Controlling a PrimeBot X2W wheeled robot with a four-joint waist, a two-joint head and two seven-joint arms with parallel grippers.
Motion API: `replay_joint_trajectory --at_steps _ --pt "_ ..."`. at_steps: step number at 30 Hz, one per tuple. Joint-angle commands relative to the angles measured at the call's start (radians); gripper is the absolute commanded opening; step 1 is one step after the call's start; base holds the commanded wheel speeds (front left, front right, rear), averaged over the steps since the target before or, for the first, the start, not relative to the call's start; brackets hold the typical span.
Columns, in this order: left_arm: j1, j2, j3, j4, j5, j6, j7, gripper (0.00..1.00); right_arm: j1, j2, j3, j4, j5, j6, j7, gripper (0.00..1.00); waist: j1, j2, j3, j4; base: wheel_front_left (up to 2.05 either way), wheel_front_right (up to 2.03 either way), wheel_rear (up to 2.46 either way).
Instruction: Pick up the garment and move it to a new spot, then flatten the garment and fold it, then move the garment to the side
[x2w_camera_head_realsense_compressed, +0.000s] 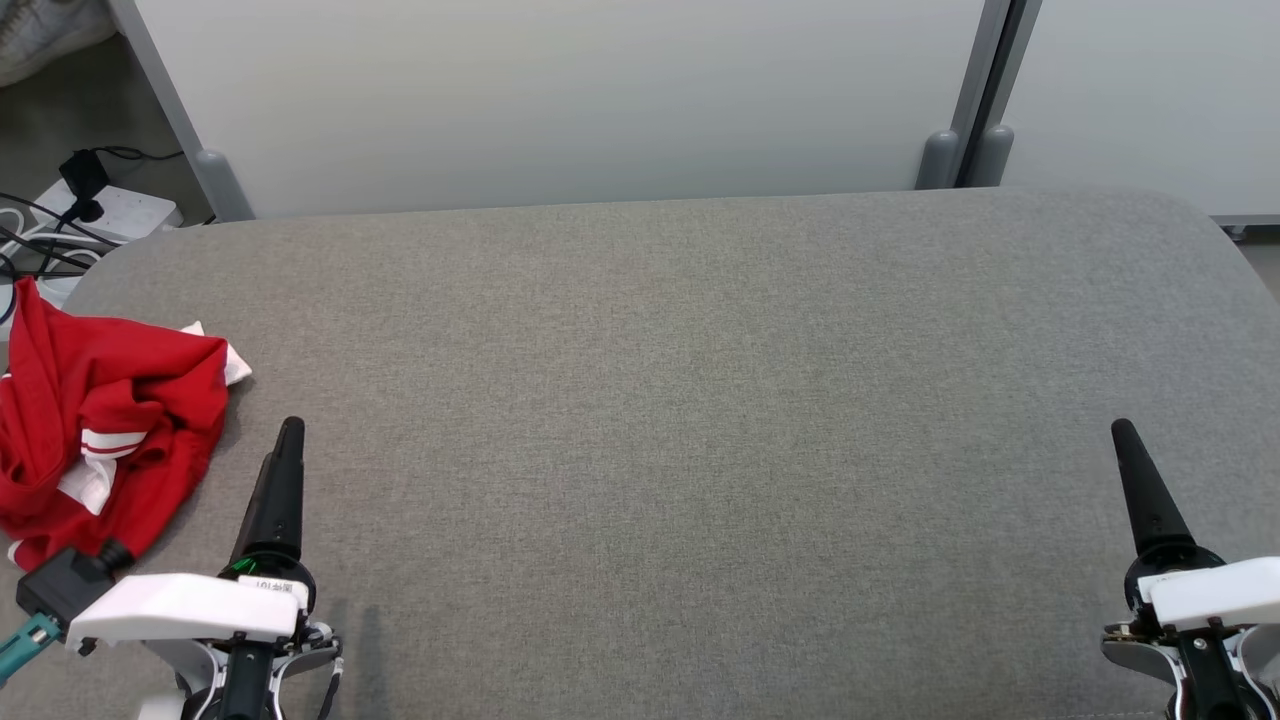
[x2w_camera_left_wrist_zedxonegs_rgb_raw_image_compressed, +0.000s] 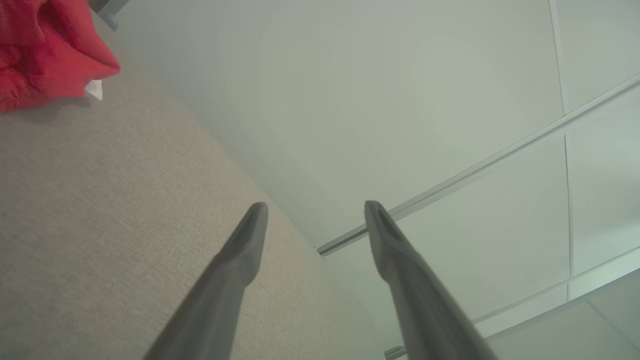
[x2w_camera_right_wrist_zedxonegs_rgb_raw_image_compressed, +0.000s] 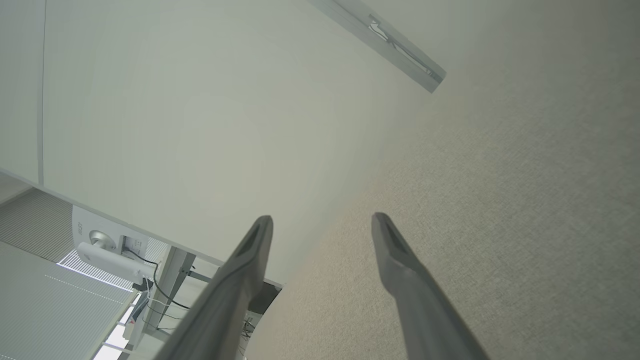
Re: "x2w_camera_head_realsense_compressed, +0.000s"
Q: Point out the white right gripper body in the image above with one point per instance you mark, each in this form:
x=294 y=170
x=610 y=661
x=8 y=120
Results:
x=1220 y=595

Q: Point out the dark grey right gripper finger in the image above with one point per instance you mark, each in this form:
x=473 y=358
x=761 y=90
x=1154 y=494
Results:
x=1148 y=500

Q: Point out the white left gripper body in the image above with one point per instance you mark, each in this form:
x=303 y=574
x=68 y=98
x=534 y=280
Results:
x=190 y=605

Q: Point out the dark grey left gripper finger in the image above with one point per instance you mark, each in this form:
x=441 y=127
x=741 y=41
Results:
x=275 y=500

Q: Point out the red Bulls 23 jersey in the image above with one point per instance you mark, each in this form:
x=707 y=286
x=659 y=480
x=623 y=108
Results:
x=170 y=400

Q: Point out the white power strip with sockets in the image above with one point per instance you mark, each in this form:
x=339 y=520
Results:
x=130 y=212

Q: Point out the black power adapter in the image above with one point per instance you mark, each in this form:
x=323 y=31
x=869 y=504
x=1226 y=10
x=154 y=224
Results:
x=85 y=175

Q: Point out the narrow white partition panel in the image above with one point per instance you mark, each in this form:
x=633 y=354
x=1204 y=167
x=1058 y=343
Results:
x=1150 y=90

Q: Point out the wide white partition panel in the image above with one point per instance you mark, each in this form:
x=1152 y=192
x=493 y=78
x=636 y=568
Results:
x=560 y=100

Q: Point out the pale sneaker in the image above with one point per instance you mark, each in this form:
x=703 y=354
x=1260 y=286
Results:
x=40 y=35

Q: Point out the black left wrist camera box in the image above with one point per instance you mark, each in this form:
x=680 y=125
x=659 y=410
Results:
x=65 y=585

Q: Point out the single grey partition post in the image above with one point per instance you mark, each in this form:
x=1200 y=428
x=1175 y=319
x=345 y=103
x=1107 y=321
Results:
x=222 y=190

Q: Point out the dark grey paired partition post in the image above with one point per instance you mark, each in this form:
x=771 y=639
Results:
x=990 y=155

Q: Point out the light grey paired partition post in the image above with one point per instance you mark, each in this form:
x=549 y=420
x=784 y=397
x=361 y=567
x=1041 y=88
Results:
x=937 y=160

